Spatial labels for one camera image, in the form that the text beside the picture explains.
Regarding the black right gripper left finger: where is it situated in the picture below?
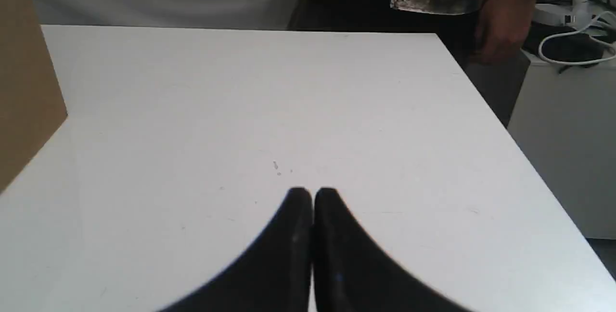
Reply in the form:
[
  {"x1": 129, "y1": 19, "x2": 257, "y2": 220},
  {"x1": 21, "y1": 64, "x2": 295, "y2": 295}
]
[{"x1": 165, "y1": 187, "x2": 314, "y2": 312}]

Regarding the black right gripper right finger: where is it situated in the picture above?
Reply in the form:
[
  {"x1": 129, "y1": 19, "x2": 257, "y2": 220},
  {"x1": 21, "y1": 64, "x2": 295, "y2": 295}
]
[{"x1": 314, "y1": 188, "x2": 464, "y2": 312}]

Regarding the brown paper bag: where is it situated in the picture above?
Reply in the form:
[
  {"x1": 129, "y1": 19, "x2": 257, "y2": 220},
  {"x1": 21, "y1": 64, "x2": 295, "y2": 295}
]
[{"x1": 0, "y1": 0, "x2": 67, "y2": 191}]

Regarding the person's left hand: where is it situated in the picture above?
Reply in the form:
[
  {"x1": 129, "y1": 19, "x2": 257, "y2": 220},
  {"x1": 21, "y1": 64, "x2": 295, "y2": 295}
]
[{"x1": 473, "y1": 0, "x2": 536, "y2": 64}]

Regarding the white cable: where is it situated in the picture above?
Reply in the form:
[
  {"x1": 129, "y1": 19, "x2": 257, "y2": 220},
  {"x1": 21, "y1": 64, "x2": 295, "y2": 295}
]
[{"x1": 538, "y1": 11, "x2": 616, "y2": 66}]

